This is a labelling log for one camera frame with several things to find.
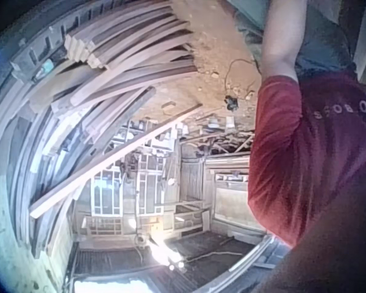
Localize wooden window frames stack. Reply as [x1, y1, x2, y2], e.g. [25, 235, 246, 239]
[79, 120, 184, 237]

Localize pile of wooden planks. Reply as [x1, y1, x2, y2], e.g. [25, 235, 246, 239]
[0, 0, 202, 260]

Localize black power tool with cable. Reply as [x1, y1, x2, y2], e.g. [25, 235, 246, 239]
[224, 58, 263, 112]

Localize wooden door panels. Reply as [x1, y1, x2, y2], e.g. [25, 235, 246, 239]
[173, 152, 268, 236]

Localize person's legs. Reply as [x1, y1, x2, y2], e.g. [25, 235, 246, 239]
[233, 0, 366, 81]

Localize long wooden plank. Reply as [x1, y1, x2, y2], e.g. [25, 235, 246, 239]
[29, 103, 204, 219]

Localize heap of wood scraps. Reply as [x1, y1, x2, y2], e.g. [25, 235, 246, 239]
[176, 112, 256, 155]

